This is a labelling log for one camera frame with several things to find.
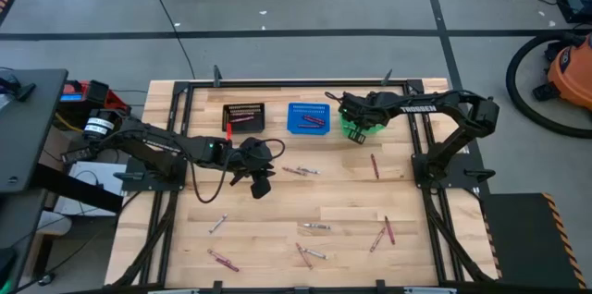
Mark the orange vacuum cleaner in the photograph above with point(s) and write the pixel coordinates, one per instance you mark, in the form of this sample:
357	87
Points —
573	72

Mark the blue plastic basket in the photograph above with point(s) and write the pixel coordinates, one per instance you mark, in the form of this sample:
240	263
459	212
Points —
296	111

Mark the black desk leg bar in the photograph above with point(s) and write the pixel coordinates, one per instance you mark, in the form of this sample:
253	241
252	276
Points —
78	188

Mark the black desk device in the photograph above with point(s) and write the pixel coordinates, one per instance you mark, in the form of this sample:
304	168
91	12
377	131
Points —
23	92

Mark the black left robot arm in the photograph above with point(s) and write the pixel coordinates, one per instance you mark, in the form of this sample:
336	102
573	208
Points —
162	143

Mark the black plastic basket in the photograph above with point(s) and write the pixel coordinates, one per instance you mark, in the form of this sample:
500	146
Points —
231	127

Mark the black desk top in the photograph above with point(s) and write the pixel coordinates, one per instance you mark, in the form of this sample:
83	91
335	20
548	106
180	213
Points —
32	132

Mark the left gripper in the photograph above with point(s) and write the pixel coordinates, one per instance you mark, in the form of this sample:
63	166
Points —
254	155

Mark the dark desk panel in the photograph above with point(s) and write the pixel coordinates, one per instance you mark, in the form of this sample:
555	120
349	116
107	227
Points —
18	238

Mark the black aluminium table frame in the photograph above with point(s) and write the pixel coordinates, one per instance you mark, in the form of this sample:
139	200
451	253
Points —
277	83

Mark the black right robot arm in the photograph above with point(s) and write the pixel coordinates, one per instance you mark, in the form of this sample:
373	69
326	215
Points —
416	109

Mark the white box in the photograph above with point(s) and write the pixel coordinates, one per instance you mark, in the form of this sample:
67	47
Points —
92	171

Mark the red black power station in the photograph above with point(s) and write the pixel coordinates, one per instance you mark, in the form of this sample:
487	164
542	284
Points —
76	104

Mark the black chair wheel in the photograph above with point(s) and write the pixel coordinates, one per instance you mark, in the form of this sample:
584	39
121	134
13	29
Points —
47	279

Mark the black power adapter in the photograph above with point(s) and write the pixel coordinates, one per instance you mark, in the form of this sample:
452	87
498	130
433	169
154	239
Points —
78	155

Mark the red tape tab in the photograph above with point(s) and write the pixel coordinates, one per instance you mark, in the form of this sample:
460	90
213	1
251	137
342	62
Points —
229	131

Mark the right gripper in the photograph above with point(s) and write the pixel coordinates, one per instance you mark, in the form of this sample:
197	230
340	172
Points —
356	109

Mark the red crayon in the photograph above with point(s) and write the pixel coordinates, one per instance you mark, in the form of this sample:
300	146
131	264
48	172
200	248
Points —
374	166
309	126
318	122
312	118
227	265
390	230

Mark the orange shop vacuum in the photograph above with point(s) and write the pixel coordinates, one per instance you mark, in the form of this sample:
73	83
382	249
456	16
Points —
510	83

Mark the green plastic basket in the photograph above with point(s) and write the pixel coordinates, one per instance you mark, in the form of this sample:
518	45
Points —
377	128

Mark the white light bar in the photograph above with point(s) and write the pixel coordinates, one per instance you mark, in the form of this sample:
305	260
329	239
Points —
176	291
430	291

